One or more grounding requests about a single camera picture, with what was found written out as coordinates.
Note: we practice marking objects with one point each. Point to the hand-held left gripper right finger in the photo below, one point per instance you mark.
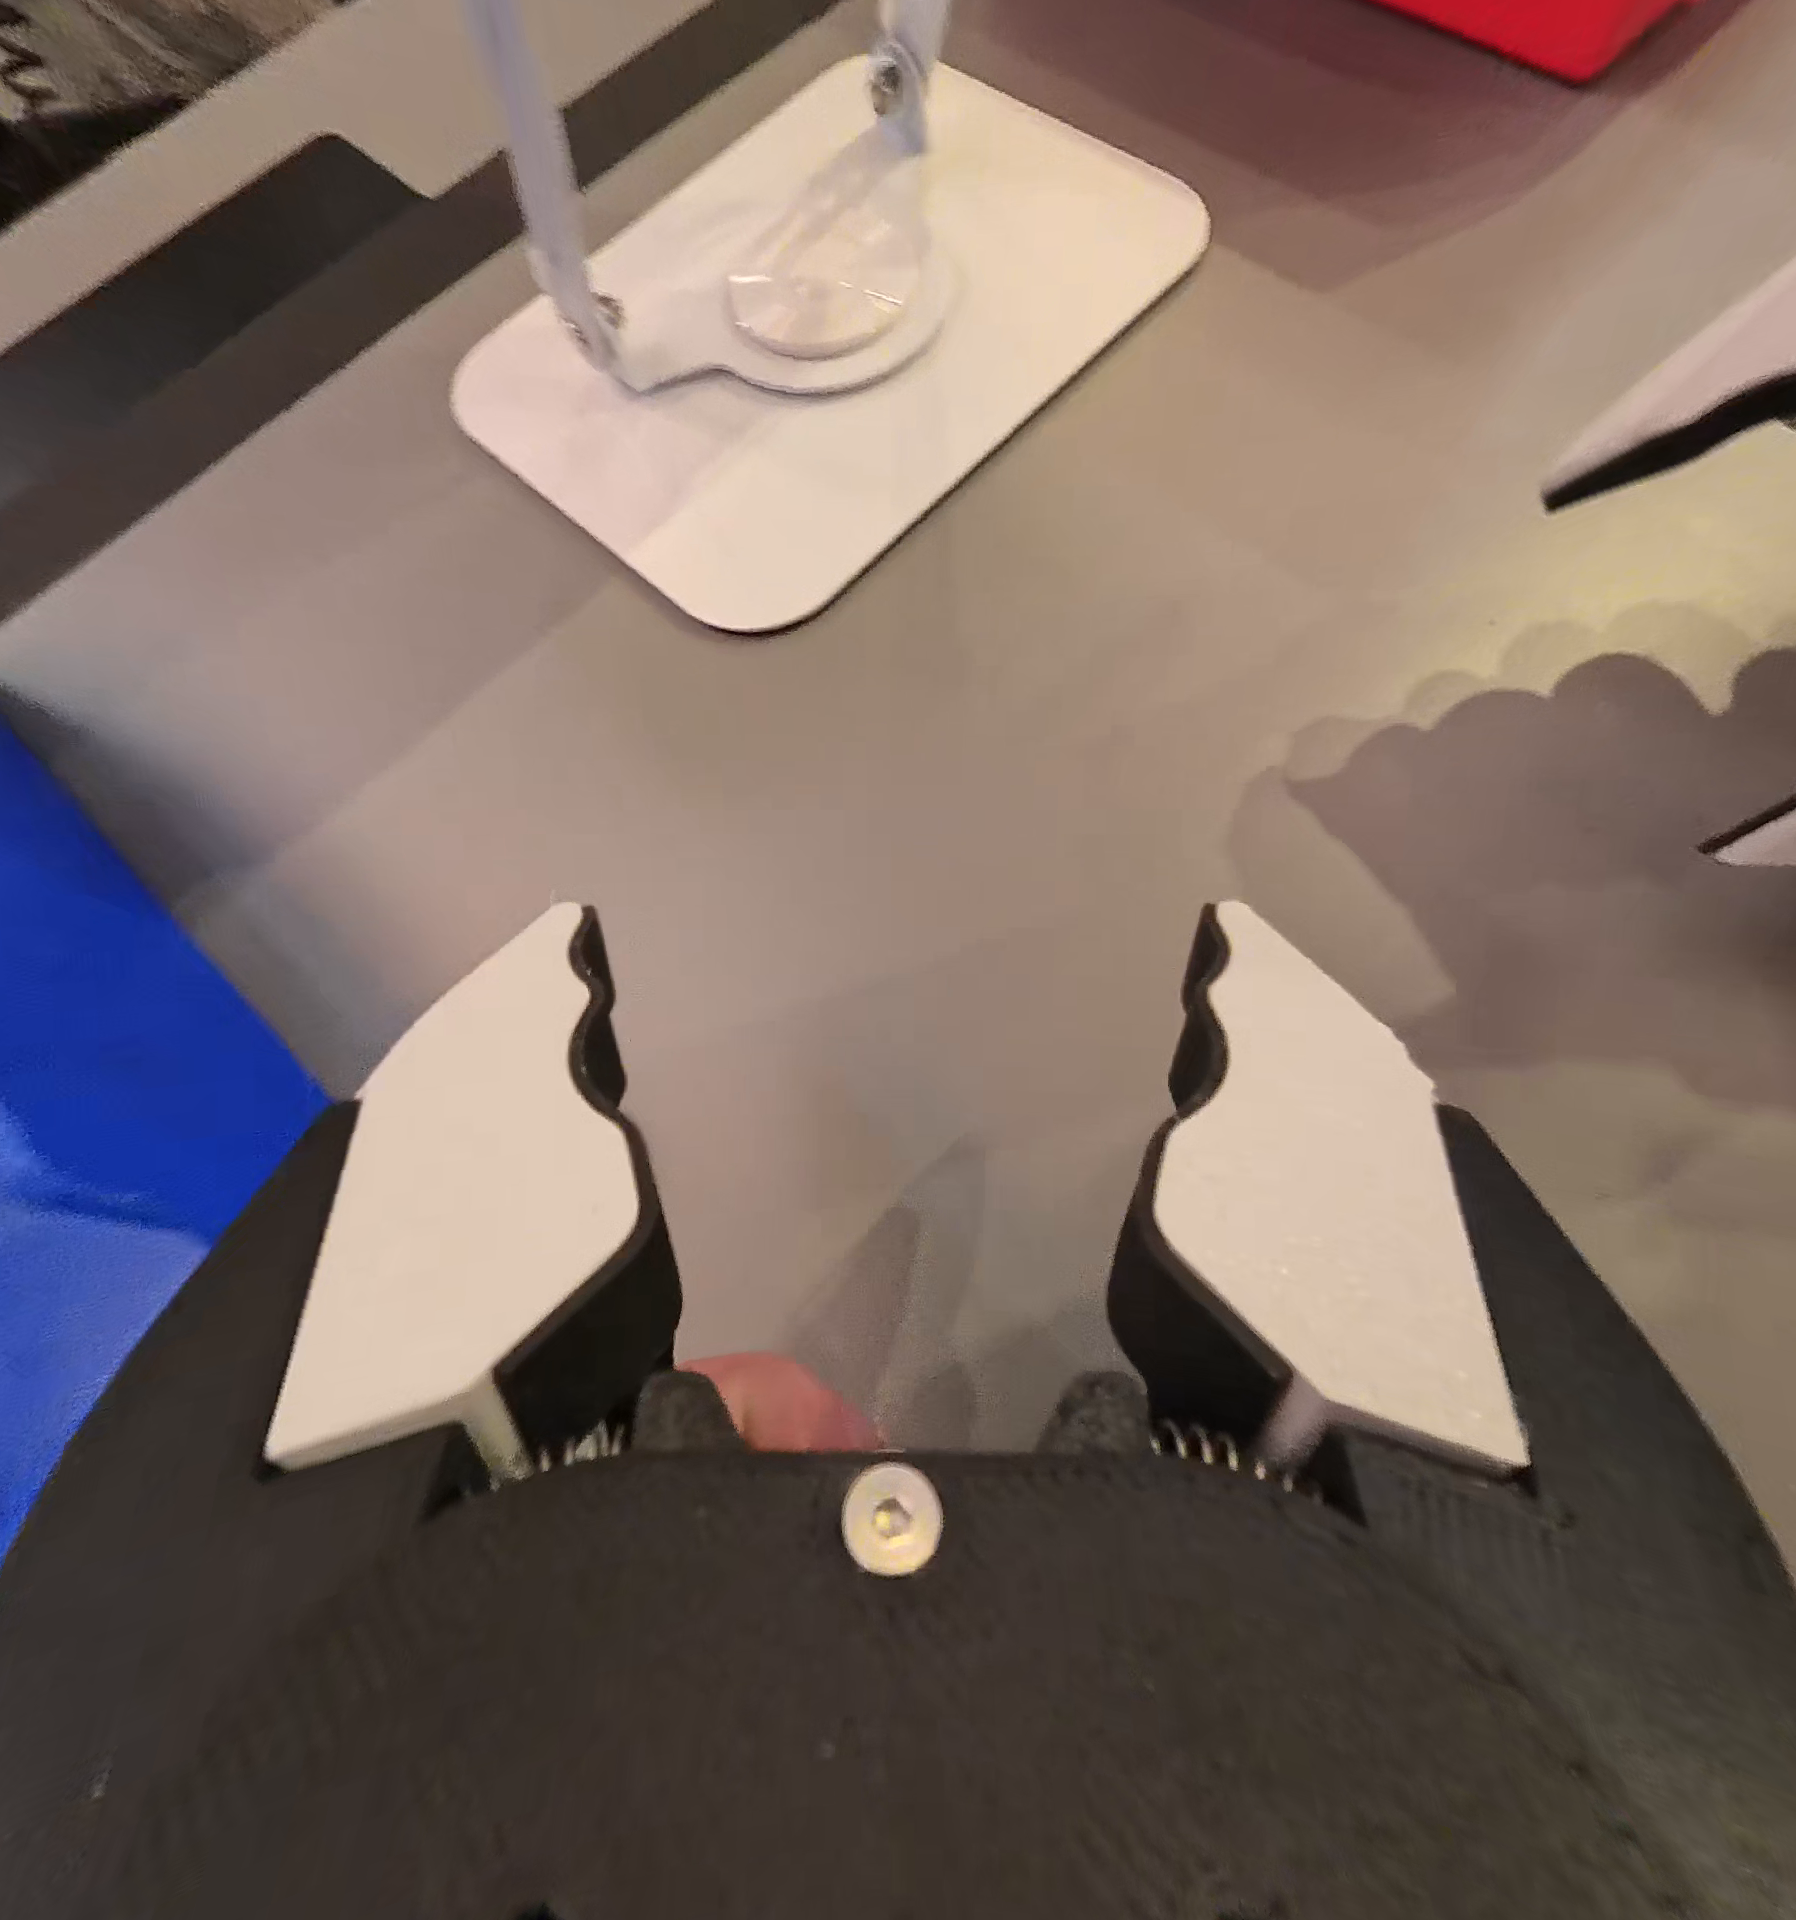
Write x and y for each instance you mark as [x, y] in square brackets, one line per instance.
[1332, 1200]

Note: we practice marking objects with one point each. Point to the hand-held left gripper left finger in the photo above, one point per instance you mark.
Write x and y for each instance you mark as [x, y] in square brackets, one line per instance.
[463, 1200]

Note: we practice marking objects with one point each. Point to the person's left hand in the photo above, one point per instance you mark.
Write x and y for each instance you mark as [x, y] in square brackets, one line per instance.
[792, 1409]

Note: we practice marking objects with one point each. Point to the blue bin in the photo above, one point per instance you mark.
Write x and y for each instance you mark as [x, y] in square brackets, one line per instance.
[74, 1082]

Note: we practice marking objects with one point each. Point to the dark patterned cloth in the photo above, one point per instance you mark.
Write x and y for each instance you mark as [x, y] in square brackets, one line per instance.
[74, 91]

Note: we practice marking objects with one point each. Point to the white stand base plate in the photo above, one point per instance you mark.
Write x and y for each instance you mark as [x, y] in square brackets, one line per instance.
[778, 495]

